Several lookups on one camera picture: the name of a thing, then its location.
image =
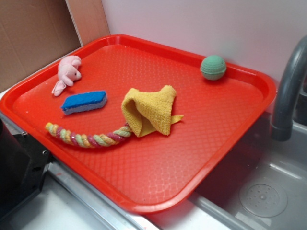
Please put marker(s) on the green rubber ball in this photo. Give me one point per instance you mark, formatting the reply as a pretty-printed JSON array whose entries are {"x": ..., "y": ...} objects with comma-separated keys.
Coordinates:
[{"x": 213, "y": 67}]

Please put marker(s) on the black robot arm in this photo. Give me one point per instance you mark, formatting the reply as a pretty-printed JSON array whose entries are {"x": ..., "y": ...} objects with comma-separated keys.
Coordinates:
[{"x": 23, "y": 164}]

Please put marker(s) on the pink plush bunny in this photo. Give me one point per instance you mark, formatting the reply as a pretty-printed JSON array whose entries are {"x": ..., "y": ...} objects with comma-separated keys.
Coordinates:
[{"x": 67, "y": 74}]

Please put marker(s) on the grey sink basin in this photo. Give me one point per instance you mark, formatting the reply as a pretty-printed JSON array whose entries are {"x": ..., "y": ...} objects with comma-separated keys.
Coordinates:
[{"x": 261, "y": 184}]

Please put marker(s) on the grey faucet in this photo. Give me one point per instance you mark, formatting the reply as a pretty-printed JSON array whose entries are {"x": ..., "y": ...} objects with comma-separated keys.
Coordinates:
[{"x": 291, "y": 100}]

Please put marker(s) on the brown cardboard panel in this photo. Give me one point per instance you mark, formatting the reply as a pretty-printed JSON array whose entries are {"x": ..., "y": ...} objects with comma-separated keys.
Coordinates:
[{"x": 35, "y": 33}]

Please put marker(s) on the blue sponge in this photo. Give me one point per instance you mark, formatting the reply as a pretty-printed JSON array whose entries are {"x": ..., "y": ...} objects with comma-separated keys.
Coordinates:
[{"x": 84, "y": 102}]

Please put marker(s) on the yellow cloth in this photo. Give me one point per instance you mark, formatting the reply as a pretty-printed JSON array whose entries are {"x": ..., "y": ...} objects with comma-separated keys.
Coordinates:
[{"x": 147, "y": 112}]

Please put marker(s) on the multicolour braided rope toy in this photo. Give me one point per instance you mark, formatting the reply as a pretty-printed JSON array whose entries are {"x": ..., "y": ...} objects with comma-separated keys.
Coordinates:
[{"x": 89, "y": 141}]

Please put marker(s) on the red plastic tray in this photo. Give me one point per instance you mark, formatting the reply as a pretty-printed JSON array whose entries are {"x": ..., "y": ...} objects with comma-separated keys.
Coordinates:
[{"x": 155, "y": 172}]

